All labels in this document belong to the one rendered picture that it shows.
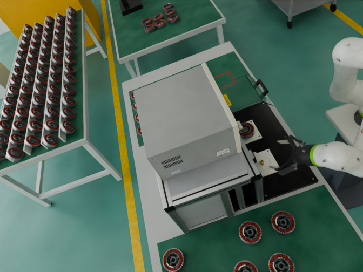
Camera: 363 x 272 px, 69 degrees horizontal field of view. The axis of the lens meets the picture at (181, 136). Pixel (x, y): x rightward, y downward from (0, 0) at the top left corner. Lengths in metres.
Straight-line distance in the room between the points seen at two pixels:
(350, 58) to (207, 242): 1.06
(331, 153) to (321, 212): 0.49
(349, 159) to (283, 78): 2.10
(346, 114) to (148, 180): 1.26
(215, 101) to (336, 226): 0.83
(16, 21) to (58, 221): 3.02
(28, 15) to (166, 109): 3.72
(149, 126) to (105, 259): 1.59
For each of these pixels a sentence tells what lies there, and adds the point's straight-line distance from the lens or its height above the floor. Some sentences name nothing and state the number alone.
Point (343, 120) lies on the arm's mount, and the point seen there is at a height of 0.77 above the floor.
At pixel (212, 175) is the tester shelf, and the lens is 1.20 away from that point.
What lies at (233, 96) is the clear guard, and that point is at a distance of 1.53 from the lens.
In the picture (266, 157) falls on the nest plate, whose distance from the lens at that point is 1.61.
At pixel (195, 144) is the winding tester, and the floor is 1.29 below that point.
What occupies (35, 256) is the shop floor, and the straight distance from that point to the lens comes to 2.96.
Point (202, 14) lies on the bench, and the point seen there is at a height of 0.75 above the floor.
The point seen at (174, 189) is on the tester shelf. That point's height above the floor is 1.11.
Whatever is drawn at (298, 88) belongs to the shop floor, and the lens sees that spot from 3.04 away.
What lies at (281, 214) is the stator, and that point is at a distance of 1.47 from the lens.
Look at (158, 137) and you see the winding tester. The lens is 1.12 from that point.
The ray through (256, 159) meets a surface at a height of 0.88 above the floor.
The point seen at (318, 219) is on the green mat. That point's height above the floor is 0.75.
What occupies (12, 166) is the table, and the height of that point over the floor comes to 0.75.
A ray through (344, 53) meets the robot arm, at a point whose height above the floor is 1.36.
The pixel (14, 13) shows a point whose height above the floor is 0.84.
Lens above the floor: 2.17
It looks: 51 degrees down
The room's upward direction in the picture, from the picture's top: 24 degrees counter-clockwise
